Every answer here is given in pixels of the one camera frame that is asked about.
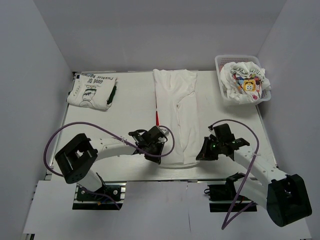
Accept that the white t-shirt red print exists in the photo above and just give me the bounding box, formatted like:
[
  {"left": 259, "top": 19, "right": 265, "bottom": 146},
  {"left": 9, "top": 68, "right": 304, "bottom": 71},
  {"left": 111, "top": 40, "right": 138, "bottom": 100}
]
[{"left": 153, "top": 69, "right": 201, "bottom": 169}]

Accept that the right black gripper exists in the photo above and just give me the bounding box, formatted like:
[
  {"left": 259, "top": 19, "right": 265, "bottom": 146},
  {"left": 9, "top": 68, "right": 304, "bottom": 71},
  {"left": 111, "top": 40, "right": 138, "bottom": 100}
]
[{"left": 196, "top": 136, "right": 224, "bottom": 161}]

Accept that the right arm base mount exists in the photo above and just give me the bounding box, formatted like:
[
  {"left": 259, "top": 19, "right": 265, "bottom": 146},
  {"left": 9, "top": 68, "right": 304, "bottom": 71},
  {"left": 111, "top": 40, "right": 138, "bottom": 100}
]
[{"left": 203, "top": 184, "right": 251, "bottom": 213}]

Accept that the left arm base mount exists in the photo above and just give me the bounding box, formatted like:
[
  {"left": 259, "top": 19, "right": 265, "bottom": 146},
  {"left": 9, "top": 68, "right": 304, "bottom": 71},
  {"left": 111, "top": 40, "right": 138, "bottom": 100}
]
[{"left": 72, "top": 182, "right": 126, "bottom": 211}]

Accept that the white t-shirt colourful cartoon print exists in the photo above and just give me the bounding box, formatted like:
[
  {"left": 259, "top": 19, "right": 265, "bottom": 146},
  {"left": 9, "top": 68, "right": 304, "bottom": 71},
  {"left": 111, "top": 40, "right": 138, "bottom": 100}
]
[{"left": 220, "top": 61, "right": 271, "bottom": 105}]

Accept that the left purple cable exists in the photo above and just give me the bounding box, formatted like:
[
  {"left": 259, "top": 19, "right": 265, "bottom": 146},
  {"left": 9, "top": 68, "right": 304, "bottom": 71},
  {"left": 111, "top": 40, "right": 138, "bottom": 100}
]
[{"left": 43, "top": 121, "right": 176, "bottom": 210}]

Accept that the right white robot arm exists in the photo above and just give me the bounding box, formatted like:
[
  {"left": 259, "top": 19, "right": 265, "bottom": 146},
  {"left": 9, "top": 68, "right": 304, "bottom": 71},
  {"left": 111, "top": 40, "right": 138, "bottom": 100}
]
[{"left": 196, "top": 122, "right": 312, "bottom": 228}]

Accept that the white plastic basket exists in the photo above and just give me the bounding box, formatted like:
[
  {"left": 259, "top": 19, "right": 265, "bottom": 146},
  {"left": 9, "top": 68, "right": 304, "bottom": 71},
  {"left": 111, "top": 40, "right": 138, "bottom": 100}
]
[{"left": 215, "top": 55, "right": 271, "bottom": 106}]

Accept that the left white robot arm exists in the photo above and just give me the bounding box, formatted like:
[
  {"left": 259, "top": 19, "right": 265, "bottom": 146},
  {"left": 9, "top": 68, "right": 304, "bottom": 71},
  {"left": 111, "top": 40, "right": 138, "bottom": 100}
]
[{"left": 55, "top": 126, "right": 170, "bottom": 200}]

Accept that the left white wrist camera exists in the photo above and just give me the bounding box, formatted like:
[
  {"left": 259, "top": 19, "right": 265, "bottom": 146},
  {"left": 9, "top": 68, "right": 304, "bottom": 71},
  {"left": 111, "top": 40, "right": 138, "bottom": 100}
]
[{"left": 159, "top": 127, "right": 169, "bottom": 137}]

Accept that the folded Charlie Brown t-shirt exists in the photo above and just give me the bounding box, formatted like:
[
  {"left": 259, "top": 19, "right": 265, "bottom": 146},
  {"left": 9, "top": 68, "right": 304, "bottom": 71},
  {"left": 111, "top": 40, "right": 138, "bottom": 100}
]
[{"left": 67, "top": 73, "right": 118, "bottom": 111}]

